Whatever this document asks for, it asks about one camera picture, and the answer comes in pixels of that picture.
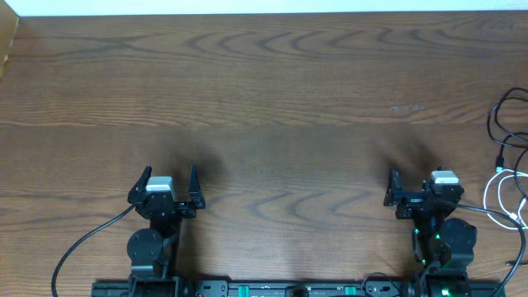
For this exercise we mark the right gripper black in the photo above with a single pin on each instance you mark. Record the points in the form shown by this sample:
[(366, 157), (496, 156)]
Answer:
[(412, 201)]

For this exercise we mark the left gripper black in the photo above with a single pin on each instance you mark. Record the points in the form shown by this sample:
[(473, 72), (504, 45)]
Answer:
[(166, 203)]

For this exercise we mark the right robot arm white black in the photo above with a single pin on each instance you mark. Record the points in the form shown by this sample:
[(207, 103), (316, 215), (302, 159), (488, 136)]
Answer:
[(444, 245)]

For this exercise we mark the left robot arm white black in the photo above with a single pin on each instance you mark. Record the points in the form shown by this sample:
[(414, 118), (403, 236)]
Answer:
[(153, 250)]

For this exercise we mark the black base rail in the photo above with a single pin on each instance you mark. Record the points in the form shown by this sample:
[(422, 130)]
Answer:
[(181, 287)]

